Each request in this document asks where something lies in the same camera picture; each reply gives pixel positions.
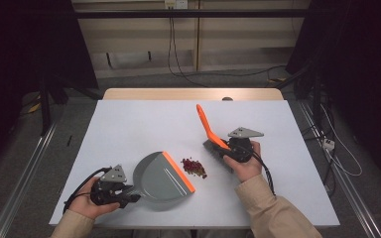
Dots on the black horizontal bar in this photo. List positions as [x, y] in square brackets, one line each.
[211, 13]

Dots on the white wall outlet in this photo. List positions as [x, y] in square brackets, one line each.
[176, 4]

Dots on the orange brush with grey bristles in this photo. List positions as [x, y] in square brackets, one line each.
[206, 127]

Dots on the white power adapter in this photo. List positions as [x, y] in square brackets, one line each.
[328, 144]

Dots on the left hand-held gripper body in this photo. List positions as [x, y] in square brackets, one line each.
[114, 175]

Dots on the metal floor rail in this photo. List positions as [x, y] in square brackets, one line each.
[347, 188]
[23, 175]

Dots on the person's left hand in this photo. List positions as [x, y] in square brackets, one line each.
[84, 205]

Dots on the black curtain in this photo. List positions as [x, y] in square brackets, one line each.
[20, 49]
[360, 66]

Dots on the red beans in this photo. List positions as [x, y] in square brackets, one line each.
[194, 167]

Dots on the grey dustpan with orange lip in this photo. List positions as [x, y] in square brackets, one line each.
[158, 180]

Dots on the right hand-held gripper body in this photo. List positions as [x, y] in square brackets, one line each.
[243, 148]

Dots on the person's right hand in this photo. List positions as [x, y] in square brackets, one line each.
[248, 170]

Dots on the white table board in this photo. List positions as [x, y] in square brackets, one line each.
[139, 125]

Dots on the wooden table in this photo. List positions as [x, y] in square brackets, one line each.
[178, 94]

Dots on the black metal stand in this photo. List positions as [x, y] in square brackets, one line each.
[45, 109]

